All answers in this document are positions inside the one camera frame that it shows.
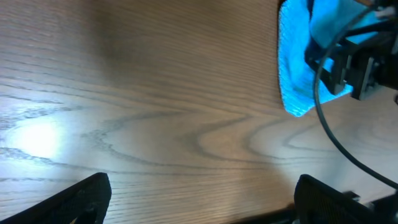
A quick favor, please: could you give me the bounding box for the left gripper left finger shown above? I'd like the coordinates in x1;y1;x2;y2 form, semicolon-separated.
1;172;112;224

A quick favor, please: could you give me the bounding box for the blue microfiber cloth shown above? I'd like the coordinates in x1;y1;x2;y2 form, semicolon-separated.
278;0;366;117

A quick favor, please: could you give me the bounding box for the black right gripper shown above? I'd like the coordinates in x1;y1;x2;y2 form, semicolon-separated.
305;19;397;100

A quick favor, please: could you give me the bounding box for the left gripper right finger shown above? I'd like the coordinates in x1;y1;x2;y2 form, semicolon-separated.
294;174;397;224

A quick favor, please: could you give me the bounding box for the right black cable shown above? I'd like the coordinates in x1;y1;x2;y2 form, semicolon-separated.
313;0;398;190

